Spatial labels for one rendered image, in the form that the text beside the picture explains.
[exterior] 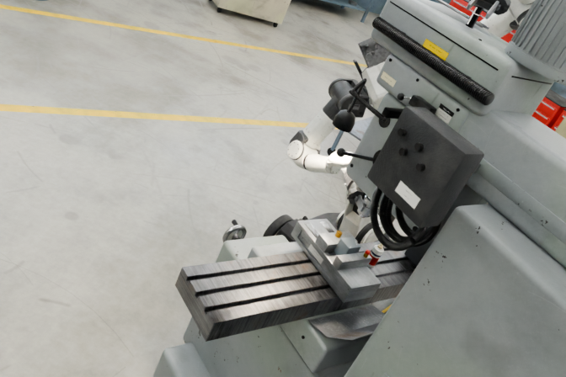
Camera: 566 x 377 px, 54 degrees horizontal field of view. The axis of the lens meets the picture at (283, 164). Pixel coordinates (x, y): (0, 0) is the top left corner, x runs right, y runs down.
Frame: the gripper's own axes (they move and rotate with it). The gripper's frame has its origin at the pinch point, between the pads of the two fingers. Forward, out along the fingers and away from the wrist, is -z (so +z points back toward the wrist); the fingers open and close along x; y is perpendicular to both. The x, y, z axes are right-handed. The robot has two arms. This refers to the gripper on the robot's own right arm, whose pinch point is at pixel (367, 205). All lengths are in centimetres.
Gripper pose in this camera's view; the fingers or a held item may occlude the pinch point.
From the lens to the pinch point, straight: 191.1
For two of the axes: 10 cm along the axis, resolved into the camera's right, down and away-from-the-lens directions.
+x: 9.2, 2.5, 3.1
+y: -3.7, 8.0, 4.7
